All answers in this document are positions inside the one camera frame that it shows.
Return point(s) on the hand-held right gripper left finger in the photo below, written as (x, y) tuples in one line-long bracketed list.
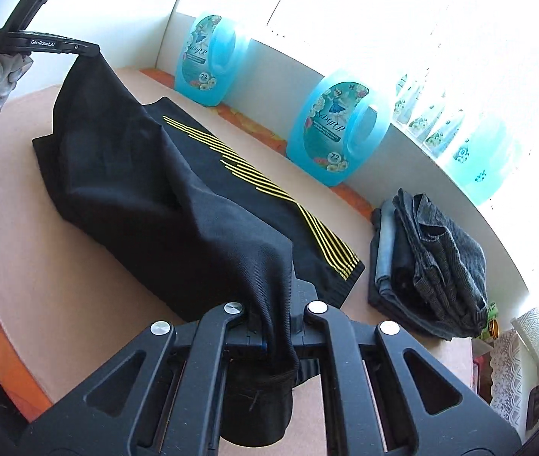
[(255, 335)]

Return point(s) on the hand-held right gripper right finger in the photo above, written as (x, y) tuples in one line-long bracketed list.
[(307, 323)]

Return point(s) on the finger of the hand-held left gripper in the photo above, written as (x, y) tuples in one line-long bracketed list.
[(88, 50)]

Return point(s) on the black pants with yellow stripes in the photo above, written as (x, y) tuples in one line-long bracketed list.
[(165, 209)]

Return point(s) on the folded dark pants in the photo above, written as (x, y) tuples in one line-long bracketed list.
[(392, 304)]

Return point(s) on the folded blue jeans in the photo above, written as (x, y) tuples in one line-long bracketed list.
[(385, 247)]

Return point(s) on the large blue detergent bottle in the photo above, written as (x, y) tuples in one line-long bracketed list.
[(205, 61), (331, 128)]

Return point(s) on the pink mat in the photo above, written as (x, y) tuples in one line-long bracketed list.
[(22, 190)]

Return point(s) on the pink and navy box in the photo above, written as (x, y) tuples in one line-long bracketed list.
[(480, 370)]

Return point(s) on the gold tin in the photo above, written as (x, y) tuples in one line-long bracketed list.
[(493, 329)]

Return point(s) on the lace-covered side table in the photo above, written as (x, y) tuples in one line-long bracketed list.
[(511, 365)]

